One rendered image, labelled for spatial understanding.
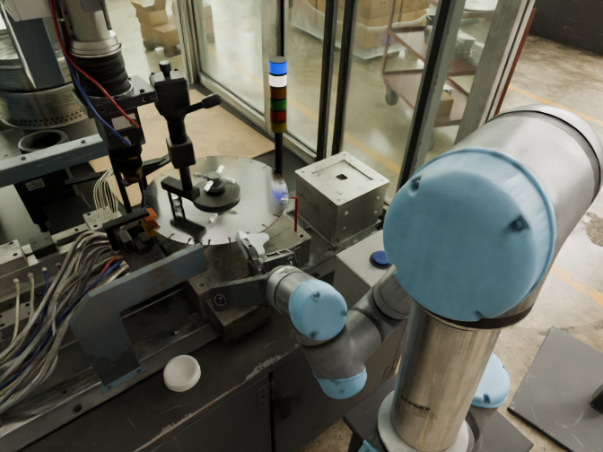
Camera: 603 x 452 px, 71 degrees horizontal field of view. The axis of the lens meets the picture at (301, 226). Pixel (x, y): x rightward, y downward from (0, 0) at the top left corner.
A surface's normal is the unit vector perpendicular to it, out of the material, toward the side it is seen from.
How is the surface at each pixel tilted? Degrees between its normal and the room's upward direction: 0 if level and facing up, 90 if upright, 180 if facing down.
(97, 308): 90
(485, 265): 82
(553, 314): 0
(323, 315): 58
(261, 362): 0
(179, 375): 0
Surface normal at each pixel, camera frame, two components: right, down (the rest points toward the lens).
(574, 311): 0.03, -0.74
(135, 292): 0.60, 0.55
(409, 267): -0.69, 0.36
